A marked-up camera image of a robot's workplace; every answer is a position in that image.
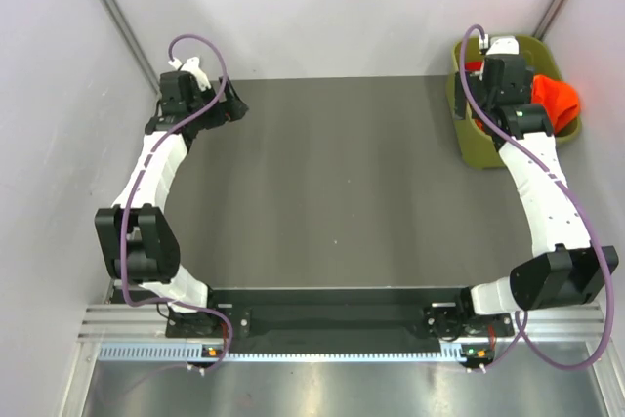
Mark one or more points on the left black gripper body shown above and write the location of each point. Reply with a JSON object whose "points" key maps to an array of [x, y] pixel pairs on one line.
{"points": [[212, 117]]}

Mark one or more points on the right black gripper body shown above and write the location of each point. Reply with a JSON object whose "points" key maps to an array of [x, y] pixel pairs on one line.
{"points": [[479, 95]]}

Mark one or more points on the orange t shirt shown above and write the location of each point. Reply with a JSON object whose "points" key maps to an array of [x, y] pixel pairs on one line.
{"points": [[558, 98]]}

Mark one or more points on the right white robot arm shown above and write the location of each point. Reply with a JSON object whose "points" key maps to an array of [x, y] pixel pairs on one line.
{"points": [[564, 269]]}

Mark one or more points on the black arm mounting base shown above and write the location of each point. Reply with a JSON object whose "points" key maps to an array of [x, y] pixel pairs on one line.
{"points": [[383, 320]]}

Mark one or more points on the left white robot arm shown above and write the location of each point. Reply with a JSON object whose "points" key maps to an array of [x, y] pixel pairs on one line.
{"points": [[137, 243]]}

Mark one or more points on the red t shirt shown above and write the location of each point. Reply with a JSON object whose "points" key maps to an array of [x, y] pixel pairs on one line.
{"points": [[473, 66]]}

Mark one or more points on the olive green plastic bin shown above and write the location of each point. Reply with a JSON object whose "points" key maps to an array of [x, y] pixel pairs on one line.
{"points": [[476, 147]]}

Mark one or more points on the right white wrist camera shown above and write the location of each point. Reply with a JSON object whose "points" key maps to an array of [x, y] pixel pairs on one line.
{"points": [[499, 45]]}

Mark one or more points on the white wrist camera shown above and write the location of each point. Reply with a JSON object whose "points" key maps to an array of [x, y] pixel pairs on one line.
{"points": [[192, 66], [499, 45]]}

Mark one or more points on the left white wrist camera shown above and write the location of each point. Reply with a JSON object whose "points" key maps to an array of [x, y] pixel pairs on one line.
{"points": [[192, 66]]}

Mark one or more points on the aluminium frame rail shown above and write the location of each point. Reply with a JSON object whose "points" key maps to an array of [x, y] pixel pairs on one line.
{"points": [[125, 324]]}

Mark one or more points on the slotted grey cable duct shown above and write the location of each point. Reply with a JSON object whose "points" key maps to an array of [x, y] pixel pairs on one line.
{"points": [[135, 352]]}

